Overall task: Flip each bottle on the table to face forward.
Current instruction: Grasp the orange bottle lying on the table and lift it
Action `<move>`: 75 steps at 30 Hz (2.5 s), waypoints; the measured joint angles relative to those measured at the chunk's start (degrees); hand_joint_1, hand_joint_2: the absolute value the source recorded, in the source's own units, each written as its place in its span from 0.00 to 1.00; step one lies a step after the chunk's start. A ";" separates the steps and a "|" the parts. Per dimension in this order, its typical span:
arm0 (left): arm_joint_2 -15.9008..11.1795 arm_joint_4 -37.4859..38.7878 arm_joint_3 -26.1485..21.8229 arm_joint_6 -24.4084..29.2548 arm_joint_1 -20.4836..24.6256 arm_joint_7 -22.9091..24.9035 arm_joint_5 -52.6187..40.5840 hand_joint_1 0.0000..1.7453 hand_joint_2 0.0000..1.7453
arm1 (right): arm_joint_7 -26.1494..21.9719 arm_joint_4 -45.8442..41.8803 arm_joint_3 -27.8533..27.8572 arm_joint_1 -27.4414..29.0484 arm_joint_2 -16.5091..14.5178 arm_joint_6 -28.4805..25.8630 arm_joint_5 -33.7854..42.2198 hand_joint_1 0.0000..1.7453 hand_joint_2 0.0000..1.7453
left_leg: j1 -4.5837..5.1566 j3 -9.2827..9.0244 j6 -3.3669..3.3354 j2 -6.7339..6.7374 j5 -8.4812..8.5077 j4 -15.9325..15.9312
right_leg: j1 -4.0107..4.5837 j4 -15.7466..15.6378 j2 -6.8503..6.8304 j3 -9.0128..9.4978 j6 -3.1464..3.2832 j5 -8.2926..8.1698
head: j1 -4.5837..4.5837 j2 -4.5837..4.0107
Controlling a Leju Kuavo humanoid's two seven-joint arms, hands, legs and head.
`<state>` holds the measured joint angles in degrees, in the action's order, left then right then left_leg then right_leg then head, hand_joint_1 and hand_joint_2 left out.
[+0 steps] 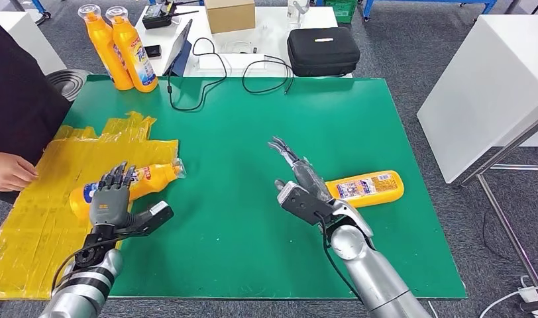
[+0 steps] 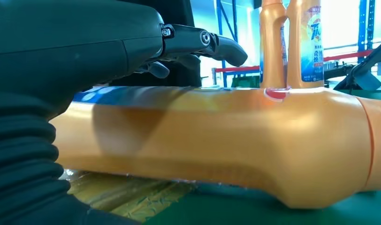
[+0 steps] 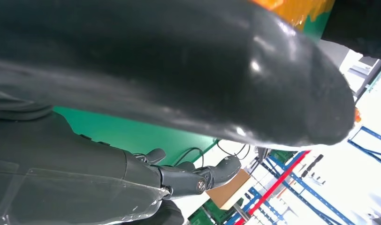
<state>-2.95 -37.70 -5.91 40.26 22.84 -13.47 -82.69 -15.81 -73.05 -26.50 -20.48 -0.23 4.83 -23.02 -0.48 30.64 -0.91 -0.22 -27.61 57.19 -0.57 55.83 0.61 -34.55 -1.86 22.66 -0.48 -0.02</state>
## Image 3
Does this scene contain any black cable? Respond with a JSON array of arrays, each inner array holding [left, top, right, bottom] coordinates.
[[173, 147, 206, 168], [217, 141, 251, 159]]

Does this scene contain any red pole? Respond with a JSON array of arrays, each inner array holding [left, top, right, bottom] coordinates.
[[233, 150, 312, 225]]

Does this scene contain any yellow taped sheet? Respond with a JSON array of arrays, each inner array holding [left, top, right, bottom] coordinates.
[[249, 0, 335, 32]]

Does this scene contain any green plastic crate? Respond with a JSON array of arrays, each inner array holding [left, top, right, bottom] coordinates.
[[187, 198, 241, 225]]

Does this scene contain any blue metal rack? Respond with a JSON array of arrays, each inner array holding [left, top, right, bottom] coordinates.
[[223, 126, 381, 225]]

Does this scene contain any cardboard box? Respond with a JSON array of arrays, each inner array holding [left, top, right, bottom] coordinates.
[[205, 169, 251, 211]]

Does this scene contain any person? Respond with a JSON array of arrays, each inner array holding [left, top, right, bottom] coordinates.
[[320, 0, 381, 60]]

